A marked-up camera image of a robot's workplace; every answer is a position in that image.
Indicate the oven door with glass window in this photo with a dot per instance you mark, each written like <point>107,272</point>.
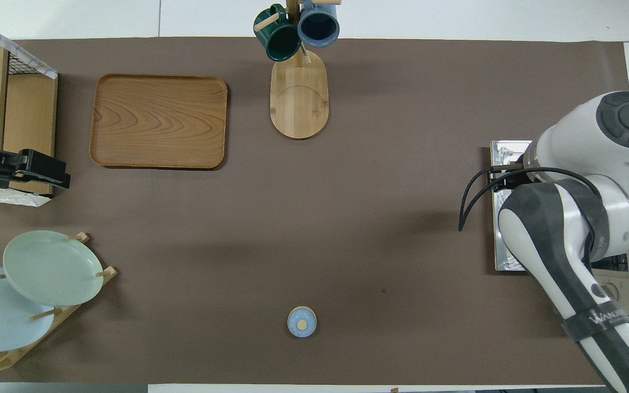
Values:
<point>503,256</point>

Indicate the wooden plate rack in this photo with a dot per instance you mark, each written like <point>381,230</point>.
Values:
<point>110,271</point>

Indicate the small blue white bowl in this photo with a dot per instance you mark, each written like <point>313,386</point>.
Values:
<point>295,327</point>

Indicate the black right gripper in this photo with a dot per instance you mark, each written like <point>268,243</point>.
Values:
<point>514,177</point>

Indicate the dark green mug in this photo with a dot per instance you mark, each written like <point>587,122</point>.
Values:
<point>282,42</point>

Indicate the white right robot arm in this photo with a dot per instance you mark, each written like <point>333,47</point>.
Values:
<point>565,164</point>

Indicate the brown table mat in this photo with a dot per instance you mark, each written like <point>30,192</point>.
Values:
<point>347,218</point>

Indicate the blue mug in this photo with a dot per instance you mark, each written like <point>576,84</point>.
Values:
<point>319,27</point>

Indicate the rectangular wooden tray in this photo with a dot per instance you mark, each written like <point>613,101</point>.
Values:
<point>156,120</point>

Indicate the wooden mug tree stand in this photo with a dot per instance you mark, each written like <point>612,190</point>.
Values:
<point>298,103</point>

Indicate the pale green plate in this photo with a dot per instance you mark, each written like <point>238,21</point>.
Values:
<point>47,267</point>

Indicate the wooden shelf unit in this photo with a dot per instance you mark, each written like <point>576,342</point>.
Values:
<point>30,109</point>

